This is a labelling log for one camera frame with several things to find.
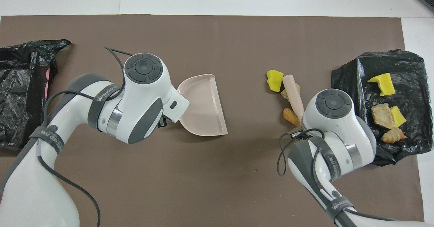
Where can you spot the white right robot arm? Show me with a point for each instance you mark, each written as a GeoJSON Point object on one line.
{"type": "Point", "coordinates": [335, 118]}

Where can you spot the yellow sponge wedge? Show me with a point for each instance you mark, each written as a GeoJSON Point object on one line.
{"type": "Point", "coordinates": [398, 117]}

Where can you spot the small croissant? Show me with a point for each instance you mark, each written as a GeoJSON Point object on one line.
{"type": "Point", "coordinates": [393, 136]}

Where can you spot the notched yellow sponge piece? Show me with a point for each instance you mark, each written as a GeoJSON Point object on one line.
{"type": "Point", "coordinates": [385, 84]}

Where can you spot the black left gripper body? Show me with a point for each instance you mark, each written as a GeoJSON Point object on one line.
{"type": "Point", "coordinates": [162, 122]}

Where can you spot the brown paper table mat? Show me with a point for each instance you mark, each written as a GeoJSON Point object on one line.
{"type": "Point", "coordinates": [237, 186]}

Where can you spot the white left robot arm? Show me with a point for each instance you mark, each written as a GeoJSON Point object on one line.
{"type": "Point", "coordinates": [142, 95]}

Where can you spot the pink bin in black bag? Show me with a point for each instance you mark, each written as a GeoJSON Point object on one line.
{"type": "Point", "coordinates": [20, 91]}

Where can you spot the beige hand brush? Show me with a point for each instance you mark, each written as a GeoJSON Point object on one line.
{"type": "Point", "coordinates": [294, 95]}

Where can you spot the pale square bread piece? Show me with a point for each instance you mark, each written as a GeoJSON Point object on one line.
{"type": "Point", "coordinates": [382, 116]}

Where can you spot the beige plastic dustpan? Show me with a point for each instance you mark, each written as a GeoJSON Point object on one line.
{"type": "Point", "coordinates": [203, 108]}

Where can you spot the brown nugget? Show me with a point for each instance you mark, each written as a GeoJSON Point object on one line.
{"type": "Point", "coordinates": [291, 117]}

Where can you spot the pale round cracker piece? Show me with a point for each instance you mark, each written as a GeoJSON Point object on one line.
{"type": "Point", "coordinates": [284, 95]}

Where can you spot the flat tray in black bag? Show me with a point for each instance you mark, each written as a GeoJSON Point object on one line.
{"type": "Point", "coordinates": [349, 84]}

